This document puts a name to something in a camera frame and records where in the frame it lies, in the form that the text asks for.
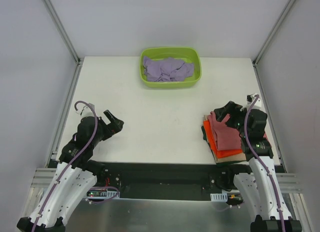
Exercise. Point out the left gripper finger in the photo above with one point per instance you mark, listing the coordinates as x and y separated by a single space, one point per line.
112 120
117 126

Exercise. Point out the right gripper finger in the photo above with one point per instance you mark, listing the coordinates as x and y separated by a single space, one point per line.
220 113
232 107

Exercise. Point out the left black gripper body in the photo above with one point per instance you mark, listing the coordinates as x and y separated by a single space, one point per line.
110 125

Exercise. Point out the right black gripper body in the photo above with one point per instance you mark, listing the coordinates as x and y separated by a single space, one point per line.
229 114

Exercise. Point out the purple t shirt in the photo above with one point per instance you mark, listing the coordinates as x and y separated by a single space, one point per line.
167 70

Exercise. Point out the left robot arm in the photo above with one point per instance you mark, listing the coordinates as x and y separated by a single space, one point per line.
76 173

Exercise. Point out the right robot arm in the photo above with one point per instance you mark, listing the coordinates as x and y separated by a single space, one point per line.
260 190

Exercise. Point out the pink folded t shirt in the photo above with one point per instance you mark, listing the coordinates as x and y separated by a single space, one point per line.
225 138

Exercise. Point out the beige folded t shirt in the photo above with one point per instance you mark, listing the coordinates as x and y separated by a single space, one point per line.
230 158

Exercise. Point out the orange folded t shirt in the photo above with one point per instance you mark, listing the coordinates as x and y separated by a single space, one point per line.
215 144

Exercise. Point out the left controller board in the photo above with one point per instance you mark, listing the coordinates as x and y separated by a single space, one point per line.
99 195

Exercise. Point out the controller board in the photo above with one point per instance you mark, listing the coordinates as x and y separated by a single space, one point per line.
224 201
99 195

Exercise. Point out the green plastic basin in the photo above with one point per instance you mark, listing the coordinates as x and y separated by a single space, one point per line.
187 54

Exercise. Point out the right controller board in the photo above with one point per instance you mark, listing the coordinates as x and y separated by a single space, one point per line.
224 201

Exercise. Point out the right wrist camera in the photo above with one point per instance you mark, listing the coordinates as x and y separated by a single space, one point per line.
253 102

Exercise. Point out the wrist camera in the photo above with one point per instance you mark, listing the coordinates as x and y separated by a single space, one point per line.
86 111
253 102

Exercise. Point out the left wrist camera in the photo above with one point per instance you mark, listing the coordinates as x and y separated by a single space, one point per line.
86 111

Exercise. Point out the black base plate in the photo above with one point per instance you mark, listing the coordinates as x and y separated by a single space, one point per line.
194 182

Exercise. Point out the left aluminium frame post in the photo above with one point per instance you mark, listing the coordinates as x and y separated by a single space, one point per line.
61 30

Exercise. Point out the aluminium frame post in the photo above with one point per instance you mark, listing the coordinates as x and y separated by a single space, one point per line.
61 30
289 5

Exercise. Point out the right aluminium frame post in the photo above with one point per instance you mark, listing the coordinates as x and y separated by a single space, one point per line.
289 5

